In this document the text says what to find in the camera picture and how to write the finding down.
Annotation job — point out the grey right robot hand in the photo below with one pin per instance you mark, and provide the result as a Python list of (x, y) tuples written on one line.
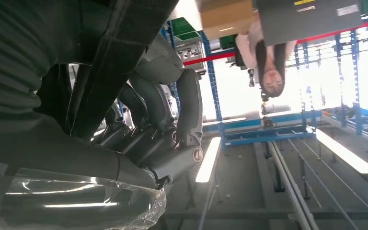
[(60, 158)]

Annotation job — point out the ceiling light strip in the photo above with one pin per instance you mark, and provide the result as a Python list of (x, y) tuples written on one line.
[(207, 162), (346, 154)]

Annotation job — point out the red barrier tape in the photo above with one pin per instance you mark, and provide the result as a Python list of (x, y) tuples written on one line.
[(209, 58)]

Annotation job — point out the brown cardboard box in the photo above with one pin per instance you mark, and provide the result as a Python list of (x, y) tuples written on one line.
[(225, 19)]

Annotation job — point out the person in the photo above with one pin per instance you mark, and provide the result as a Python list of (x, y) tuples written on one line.
[(271, 79)]

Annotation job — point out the grey ceiling pipe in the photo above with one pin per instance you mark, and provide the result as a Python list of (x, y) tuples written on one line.
[(290, 184)]

